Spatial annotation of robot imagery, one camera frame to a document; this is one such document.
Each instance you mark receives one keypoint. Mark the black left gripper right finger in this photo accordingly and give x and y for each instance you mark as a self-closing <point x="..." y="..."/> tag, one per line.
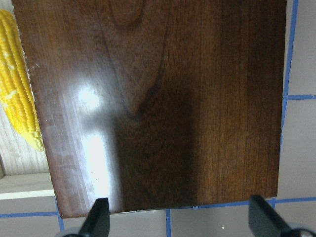
<point x="265" y="222"/>

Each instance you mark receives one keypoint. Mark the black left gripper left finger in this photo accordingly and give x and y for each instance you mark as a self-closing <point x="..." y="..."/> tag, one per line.
<point x="97" y="223"/>

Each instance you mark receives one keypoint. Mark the wooden drawer with handle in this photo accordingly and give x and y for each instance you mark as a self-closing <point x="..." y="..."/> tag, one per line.
<point x="24" y="172"/>

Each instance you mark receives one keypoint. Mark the dark wooden drawer box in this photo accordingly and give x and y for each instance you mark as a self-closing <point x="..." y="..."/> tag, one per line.
<point x="156" y="103"/>

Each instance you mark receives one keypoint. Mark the yellow corn cob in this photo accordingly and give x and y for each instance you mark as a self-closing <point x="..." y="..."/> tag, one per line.
<point x="15" y="90"/>

